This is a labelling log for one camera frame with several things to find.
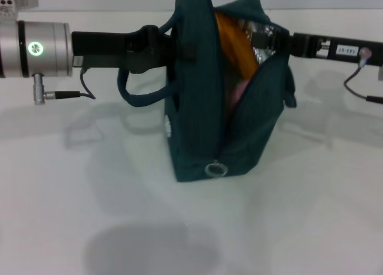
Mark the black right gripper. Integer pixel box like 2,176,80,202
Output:
252,32,383,68

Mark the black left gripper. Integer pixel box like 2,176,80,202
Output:
71,24,196,75

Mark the yellow banana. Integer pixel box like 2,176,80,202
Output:
214,11,260,80

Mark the pink peach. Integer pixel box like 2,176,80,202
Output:
229,78,250,109

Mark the dark green lunch bag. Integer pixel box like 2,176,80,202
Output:
117,0,297,183

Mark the dark right gripper cable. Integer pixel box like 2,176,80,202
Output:
343,47,383,105

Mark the dark gripper cable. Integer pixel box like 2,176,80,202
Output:
44,68,97,100
343,47,383,105

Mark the dark left gripper cable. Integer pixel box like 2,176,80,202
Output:
44,68,97,100

